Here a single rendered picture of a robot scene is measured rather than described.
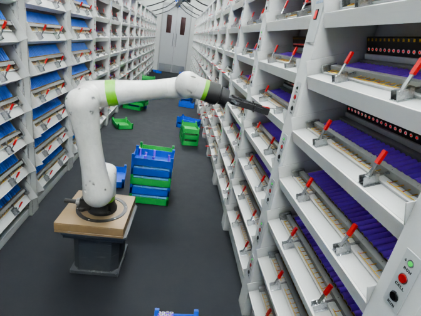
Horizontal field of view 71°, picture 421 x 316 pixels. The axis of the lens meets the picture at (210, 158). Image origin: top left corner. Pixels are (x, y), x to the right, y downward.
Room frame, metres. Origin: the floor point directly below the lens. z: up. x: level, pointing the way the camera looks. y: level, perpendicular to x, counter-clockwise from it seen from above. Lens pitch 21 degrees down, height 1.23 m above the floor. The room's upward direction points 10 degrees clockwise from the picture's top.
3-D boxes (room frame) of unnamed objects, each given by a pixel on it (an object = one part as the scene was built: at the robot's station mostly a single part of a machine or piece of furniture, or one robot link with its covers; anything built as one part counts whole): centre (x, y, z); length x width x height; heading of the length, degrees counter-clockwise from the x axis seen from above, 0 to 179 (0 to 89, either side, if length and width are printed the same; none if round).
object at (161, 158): (2.05, 0.42, 0.36); 0.30 x 0.20 x 0.08; 97
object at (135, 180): (2.05, 0.42, 0.20); 0.30 x 0.20 x 0.08; 97
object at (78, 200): (1.30, 0.57, 0.36); 0.26 x 0.15 x 0.06; 95
